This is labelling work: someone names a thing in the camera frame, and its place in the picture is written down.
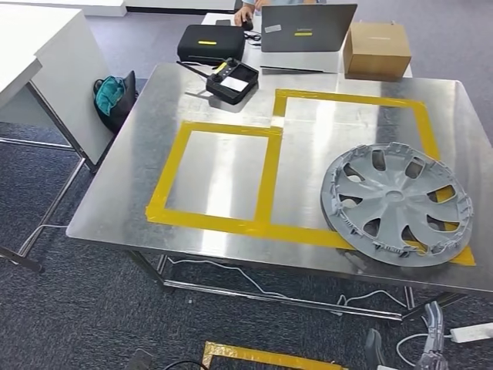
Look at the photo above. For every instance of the white board panel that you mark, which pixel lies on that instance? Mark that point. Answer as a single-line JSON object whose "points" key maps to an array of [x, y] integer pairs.
{"points": [[73, 81]]}

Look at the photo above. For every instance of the stainless steel workbench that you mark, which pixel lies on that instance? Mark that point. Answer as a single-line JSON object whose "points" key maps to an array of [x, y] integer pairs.
{"points": [[127, 178]]}

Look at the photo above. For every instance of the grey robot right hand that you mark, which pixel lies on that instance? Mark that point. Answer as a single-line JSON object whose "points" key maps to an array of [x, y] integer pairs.
{"points": [[435, 337]]}

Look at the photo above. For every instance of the grey plastic wheel hubcap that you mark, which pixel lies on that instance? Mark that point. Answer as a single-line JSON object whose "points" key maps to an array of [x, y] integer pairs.
{"points": [[393, 196]]}

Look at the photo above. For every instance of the black remote controller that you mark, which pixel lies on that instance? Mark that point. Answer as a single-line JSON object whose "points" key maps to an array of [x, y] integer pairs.
{"points": [[250, 74]]}

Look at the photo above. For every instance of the black eyeglasses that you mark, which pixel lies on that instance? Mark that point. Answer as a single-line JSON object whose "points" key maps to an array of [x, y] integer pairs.
{"points": [[252, 36]]}

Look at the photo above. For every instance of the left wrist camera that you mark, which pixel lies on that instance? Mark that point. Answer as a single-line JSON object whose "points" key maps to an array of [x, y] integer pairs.
{"points": [[139, 360]]}

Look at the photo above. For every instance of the white low platform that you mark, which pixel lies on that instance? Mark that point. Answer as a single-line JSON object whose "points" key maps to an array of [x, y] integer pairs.
{"points": [[57, 6]]}

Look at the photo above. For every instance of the white power strip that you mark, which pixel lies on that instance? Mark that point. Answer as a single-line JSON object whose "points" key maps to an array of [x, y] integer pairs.
{"points": [[472, 333]]}

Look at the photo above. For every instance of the black zip case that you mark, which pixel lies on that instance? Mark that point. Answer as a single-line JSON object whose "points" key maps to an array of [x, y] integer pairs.
{"points": [[209, 51]]}

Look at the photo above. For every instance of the grey laptop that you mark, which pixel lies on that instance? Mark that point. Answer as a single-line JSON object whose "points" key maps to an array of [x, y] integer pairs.
{"points": [[307, 25]]}

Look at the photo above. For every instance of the black bag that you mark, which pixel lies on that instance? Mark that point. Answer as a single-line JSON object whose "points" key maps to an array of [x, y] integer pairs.
{"points": [[127, 102]]}

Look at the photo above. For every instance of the small yellow tape rectangle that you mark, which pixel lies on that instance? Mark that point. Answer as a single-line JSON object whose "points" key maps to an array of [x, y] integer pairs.
{"points": [[171, 173]]}

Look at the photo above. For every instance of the brown cardboard box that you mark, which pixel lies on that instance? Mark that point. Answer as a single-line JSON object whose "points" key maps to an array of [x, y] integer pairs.
{"points": [[375, 51]]}

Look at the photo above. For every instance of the black computer mouse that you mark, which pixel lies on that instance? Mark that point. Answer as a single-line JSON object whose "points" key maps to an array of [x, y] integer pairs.
{"points": [[247, 24]]}

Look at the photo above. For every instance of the person at laptop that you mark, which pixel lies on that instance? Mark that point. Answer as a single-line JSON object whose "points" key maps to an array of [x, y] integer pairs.
{"points": [[243, 13]]}

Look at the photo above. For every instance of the white low cabinet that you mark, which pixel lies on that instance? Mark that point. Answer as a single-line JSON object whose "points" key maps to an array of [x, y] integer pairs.
{"points": [[177, 4]]}

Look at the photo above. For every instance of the white desk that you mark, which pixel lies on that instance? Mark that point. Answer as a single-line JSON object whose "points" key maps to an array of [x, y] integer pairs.
{"points": [[254, 58]]}

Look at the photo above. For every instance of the yellow tape square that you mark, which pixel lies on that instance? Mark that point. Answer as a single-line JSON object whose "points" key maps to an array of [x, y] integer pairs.
{"points": [[269, 355]]}

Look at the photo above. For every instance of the steel leg table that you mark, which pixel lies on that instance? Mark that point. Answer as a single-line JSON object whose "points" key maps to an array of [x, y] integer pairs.
{"points": [[22, 35]]}

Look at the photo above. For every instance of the large yellow tape rectangle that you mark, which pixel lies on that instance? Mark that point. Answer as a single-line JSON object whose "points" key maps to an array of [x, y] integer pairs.
{"points": [[347, 98]]}

